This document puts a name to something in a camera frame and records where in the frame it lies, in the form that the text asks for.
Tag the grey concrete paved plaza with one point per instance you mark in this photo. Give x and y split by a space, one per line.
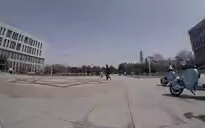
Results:
100 103

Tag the distant tower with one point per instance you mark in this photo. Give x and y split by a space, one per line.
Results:
141 56

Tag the pale blue scooter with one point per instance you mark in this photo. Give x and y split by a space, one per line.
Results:
185 81

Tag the pole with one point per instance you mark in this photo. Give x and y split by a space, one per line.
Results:
149 67

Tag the white multi-storey building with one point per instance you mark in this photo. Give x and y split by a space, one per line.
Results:
15 46

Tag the dark multi-storey building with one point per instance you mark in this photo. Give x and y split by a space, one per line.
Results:
201 36

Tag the row of trees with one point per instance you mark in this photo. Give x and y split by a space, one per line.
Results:
136 67

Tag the parked scooter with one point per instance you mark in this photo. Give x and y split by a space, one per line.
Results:
165 79

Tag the person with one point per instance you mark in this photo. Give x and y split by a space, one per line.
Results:
107 74

